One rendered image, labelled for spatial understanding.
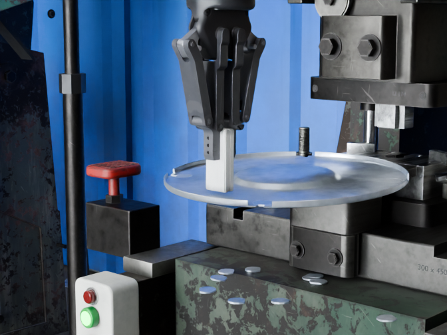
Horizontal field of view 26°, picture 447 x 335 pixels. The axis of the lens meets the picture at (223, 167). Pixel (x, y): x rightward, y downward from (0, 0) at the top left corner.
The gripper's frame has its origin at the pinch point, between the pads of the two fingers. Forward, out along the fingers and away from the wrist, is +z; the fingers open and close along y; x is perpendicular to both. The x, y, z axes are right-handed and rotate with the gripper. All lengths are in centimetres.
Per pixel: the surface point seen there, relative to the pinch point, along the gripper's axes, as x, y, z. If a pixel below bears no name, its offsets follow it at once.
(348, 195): 12.3, -7.4, 3.5
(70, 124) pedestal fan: -86, -47, 7
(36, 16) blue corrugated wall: -231, -146, -15
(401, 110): 1.5, -34.5, -3.2
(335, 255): 3.3, -17.8, 13.6
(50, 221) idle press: -150, -90, 44
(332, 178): 6.7, -12.2, 2.8
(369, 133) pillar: -8.2, -41.5, 1.4
